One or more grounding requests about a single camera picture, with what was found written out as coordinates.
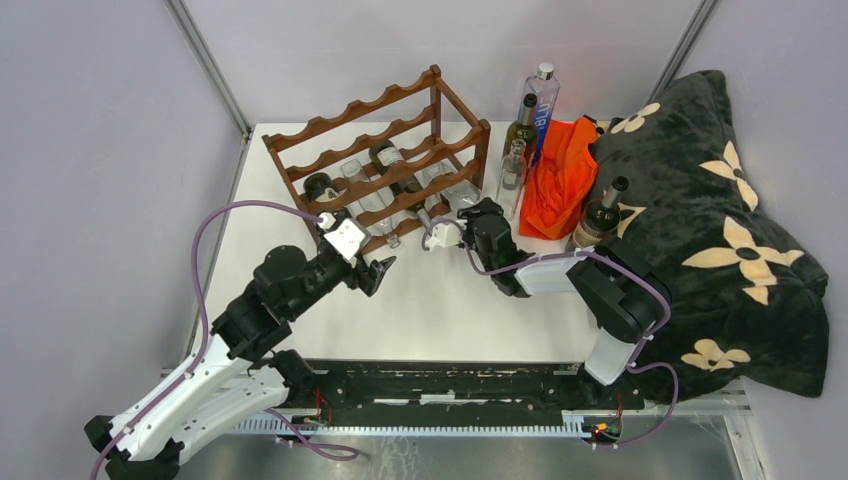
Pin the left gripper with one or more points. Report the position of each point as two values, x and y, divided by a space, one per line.
368 282

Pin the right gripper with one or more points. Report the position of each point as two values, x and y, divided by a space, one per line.
484 206

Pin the clear square bottle black cap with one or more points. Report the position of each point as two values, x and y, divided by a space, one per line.
459 196

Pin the small clear glass bottle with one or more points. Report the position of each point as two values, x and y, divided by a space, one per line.
511 179

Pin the tall clear glass bottle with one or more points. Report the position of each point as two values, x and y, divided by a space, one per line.
353 171

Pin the dark green wine bottle labelled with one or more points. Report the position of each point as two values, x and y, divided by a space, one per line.
320 189

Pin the dark wine bottle silver neck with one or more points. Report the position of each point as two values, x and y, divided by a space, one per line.
524 128

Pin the dark wine bottle brown label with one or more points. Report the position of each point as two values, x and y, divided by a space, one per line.
600 217

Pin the blue square glass bottle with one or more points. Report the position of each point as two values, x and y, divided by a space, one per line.
545 87

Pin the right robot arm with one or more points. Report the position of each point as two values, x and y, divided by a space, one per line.
621 290

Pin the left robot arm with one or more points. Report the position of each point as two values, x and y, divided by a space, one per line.
213 391

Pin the brown wooden wine rack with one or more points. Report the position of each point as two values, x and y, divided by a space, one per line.
455 134

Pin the orange cloth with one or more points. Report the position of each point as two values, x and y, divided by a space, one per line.
559 182

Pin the black floral blanket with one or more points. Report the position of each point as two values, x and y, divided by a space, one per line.
747 300

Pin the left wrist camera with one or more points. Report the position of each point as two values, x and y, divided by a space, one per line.
344 234

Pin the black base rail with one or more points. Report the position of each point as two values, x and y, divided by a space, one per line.
443 397

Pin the right aluminium corner post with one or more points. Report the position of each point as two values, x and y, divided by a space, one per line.
691 33

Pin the aluminium corner post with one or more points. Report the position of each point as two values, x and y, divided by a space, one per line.
691 33
197 44

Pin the left aluminium corner post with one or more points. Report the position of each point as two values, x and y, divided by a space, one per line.
197 44

